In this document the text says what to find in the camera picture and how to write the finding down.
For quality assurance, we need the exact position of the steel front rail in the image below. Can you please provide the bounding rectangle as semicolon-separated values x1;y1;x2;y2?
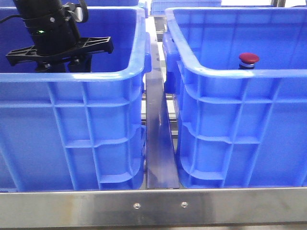
0;187;307;229

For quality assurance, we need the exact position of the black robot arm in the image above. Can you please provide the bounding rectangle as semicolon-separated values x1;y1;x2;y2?
6;0;114;72

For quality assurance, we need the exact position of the red push button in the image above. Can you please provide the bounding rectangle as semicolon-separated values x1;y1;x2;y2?
239;52;260;69

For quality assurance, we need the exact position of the steel centre divider bar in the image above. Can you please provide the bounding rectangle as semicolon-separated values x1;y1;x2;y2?
145;34;179;189

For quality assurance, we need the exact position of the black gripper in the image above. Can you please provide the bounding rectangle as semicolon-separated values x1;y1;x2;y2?
6;15;114;73

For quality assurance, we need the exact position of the left blue plastic bin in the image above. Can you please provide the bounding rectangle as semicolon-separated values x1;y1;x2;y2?
0;7;151;192

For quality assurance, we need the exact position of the back left blue bin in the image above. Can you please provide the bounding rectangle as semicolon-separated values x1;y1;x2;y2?
85;0;148;9

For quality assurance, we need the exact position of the blue plastic bin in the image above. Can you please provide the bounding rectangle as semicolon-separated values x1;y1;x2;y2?
164;7;307;188
0;7;151;192

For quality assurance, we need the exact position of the right blue plastic bin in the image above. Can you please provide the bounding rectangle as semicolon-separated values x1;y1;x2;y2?
164;7;307;188

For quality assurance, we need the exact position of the back right blue bin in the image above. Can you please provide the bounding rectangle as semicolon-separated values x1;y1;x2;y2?
150;0;222;15

